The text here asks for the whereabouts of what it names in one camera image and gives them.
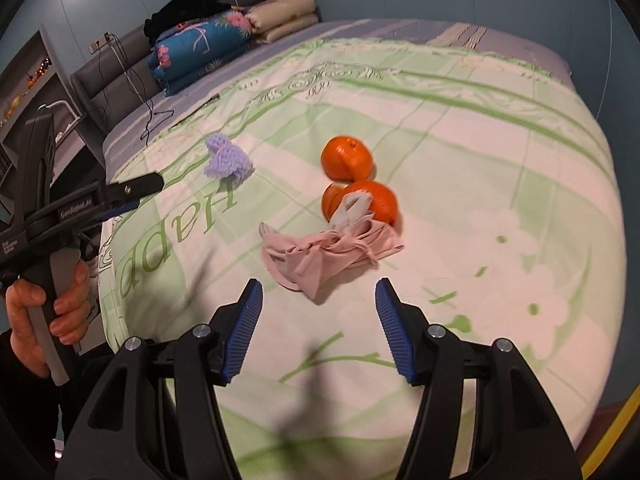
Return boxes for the white desk lamp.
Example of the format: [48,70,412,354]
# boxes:
[40,100,81,132]

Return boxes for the striped blue bed sheet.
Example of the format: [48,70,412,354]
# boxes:
[102,20,573,161]

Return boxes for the green patterned blanket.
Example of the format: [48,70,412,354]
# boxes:
[100,35,628,480]

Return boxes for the black folded clothing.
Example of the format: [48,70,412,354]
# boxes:
[144,0,233,47]

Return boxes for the grey shelf unit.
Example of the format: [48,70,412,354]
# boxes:
[0,27,81,181]

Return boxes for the white wall cable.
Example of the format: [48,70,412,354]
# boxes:
[597,0,617,121]

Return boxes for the grey bed headboard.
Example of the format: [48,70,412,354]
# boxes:
[70,0,273,136]

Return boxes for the pink face mask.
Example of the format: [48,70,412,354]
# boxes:
[259,220,405,301]

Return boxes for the beige folded quilt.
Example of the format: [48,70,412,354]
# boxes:
[245,0,320,43]

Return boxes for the small orange decorations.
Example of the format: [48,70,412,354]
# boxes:
[25,57,53,88]

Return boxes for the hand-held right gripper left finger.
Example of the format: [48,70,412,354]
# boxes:
[55,278,264,480]

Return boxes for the person's left forearm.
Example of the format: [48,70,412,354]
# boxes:
[0,330,66,461]

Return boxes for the purple knitted piece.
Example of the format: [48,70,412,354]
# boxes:
[203,133,256,182]

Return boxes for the orange mandarin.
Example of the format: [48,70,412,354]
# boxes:
[321,180,399,227]
[320,135,375,183]

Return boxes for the black cable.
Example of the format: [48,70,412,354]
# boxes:
[95,34,173,146]

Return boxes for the blue floral folded quilt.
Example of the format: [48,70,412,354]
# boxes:
[147,10,254,97]

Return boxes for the person's left hand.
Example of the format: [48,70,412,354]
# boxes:
[2,262,91,378]

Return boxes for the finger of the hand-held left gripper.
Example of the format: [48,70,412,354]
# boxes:
[75,199,141,231]
[102,172,165,202]

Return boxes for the yellow strip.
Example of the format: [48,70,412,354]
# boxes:
[582,395,637,480]

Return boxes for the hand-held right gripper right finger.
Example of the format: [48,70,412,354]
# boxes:
[375,277,583,480]

